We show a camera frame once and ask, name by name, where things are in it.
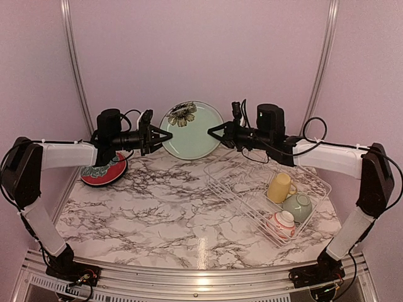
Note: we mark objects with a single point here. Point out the front aluminium table rail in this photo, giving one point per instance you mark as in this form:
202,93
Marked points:
118,282

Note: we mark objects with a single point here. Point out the aluminium frame post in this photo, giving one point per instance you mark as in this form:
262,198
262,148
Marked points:
73,57
324,58

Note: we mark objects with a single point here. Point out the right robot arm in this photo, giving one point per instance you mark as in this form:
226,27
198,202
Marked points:
368,164

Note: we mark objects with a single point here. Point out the red teal floral plate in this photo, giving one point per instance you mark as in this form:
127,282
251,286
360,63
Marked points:
104,171

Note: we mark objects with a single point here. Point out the black rimmed beige plate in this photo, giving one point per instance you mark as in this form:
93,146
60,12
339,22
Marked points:
121,174

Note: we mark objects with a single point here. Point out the left aluminium frame post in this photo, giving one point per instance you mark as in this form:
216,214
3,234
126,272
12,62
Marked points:
73,57

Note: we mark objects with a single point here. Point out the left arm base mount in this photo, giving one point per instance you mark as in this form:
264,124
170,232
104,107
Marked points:
64,267

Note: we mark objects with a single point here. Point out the left side aluminium rail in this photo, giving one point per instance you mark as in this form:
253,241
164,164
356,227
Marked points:
64,198

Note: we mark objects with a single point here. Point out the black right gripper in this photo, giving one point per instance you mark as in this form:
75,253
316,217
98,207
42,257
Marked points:
230,128

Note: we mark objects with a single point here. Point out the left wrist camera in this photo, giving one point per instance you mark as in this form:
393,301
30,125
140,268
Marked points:
144,118

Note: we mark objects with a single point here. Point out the pale green flower plate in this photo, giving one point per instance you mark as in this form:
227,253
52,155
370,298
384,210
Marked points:
189,123

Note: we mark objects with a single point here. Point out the white red patterned bowl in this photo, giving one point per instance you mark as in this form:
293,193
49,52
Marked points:
281,224

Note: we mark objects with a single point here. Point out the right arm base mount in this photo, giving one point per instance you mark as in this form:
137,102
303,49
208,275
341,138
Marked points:
323,278

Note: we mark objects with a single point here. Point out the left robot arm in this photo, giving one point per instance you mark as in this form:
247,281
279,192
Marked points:
29,162

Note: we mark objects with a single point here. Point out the white wire dish rack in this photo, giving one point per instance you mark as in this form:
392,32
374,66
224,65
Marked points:
242,181

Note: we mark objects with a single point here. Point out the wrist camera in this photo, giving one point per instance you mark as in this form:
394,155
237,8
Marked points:
144,118
238,112

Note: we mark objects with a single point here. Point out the right aluminium frame post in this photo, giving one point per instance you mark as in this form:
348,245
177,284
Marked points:
324,58

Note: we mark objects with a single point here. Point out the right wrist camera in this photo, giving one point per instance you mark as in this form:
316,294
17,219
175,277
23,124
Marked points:
238,112

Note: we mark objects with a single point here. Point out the yellow mug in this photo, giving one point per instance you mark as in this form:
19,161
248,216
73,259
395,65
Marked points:
280,187

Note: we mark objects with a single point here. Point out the pale green bowl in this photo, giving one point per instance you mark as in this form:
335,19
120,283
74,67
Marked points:
299,205

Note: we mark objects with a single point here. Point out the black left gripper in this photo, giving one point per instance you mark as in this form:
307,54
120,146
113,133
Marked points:
152,138

